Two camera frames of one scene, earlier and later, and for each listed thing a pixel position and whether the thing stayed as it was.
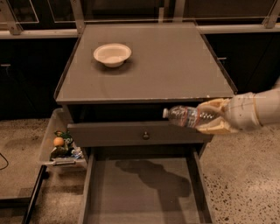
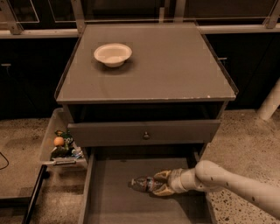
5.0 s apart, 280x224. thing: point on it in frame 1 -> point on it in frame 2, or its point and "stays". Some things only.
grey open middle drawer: [145, 185] stays
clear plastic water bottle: [185, 115] -> [145, 184]
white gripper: [241, 111] -> [175, 182]
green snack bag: [64, 150] stays
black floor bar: [44, 174] stays
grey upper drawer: [133, 133] stays
